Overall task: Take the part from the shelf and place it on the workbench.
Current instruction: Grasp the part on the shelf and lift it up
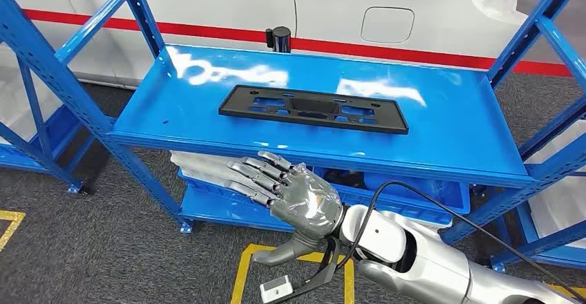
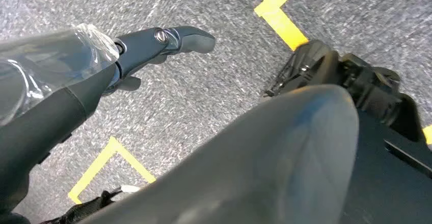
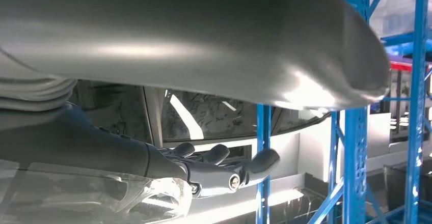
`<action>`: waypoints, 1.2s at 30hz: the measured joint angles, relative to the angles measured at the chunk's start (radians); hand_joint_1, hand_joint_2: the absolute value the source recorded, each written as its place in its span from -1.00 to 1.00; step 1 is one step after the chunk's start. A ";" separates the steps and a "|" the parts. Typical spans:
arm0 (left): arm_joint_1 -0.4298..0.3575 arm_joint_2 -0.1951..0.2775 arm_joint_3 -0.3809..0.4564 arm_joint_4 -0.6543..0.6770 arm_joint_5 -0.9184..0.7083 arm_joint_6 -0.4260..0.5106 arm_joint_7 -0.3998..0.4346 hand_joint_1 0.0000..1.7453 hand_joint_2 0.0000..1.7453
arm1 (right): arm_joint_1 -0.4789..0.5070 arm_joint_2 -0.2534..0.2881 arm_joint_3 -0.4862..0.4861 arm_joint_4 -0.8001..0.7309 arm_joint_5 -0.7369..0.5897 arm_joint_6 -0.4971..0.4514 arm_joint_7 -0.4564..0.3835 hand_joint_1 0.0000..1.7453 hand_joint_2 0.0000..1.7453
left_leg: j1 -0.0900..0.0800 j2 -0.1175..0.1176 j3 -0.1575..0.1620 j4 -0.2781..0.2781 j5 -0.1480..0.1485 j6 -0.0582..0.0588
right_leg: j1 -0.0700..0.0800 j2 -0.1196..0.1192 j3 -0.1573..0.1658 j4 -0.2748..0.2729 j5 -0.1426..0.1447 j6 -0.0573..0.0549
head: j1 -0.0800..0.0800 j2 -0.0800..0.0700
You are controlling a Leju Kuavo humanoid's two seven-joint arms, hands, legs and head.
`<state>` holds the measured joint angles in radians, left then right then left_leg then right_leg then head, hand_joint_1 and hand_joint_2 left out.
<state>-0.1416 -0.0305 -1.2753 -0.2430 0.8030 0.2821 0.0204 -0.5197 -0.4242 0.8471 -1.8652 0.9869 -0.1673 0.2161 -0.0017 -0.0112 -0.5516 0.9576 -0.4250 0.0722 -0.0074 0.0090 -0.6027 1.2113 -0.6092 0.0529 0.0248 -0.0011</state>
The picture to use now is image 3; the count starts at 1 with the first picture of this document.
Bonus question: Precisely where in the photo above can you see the blue metal shelf rack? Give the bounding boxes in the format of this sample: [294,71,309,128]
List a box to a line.
[255,0,432,224]

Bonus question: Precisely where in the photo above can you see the clear plastic hand cover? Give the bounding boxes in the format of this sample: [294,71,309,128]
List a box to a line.
[0,160,193,224]

